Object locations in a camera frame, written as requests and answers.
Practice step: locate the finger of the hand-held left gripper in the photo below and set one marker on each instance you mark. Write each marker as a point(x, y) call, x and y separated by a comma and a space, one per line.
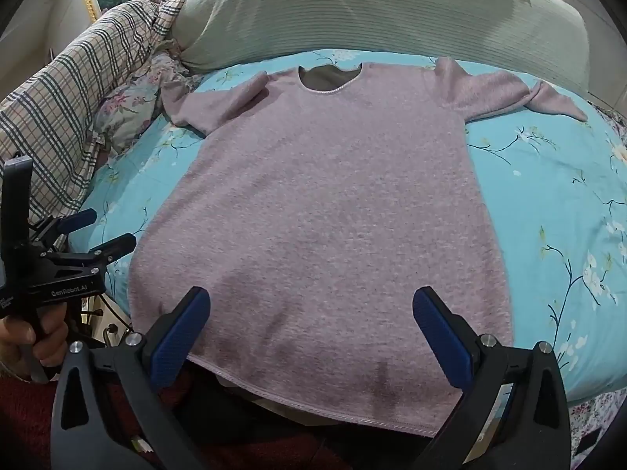
point(117, 245)
point(81, 218)

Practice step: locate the plaid blanket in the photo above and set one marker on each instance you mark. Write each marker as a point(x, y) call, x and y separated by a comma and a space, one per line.
point(78, 93)

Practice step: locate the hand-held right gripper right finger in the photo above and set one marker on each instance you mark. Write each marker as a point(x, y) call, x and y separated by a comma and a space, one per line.
point(438, 333)

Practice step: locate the floral patterned cloth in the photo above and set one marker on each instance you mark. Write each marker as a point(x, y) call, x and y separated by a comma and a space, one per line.
point(130, 107)

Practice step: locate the pink floral bedspread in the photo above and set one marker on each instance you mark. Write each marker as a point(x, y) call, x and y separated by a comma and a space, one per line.
point(602, 426)

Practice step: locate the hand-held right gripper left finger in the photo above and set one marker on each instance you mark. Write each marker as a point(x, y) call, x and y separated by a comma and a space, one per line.
point(179, 333)

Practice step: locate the person's left hand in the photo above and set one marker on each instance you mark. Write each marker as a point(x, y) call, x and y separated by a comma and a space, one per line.
point(55, 340)

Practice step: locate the pink fuzzy sweater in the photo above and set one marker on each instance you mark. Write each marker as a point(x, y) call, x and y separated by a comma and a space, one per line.
point(318, 205)

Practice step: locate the blue floral bed sheet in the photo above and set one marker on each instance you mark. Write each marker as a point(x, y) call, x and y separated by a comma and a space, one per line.
point(548, 196)

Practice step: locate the dark red cloth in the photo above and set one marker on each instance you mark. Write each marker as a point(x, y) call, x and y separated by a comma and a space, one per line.
point(24, 426)

